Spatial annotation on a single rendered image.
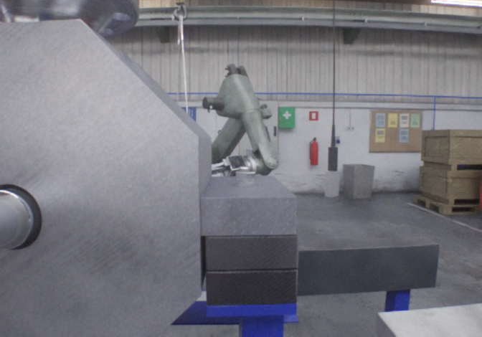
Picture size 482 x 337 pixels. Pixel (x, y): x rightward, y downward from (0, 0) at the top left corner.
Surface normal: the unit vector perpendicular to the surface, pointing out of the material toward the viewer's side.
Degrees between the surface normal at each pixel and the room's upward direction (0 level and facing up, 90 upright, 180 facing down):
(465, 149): 90
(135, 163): 90
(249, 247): 90
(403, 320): 0
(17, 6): 117
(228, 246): 90
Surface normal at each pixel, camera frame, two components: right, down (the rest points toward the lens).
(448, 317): 0.00, -1.00
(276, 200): 0.04, 0.07
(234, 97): -0.40, 0.02
